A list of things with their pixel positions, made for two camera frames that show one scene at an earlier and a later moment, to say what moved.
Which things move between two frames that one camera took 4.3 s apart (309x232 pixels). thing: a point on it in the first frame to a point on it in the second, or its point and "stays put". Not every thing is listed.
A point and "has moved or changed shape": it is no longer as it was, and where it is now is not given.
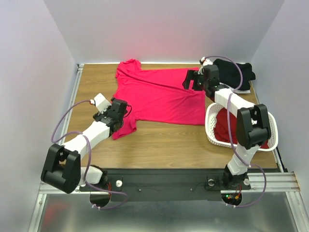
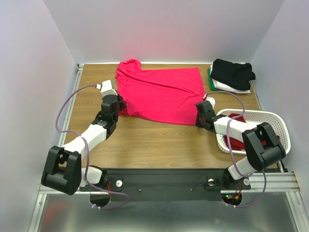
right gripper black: (192, 79) to (199, 113)
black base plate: (130, 184) stays put
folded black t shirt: (230, 75) stays put
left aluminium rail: (80, 67) stays put
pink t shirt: (157, 94) has moved or changed shape
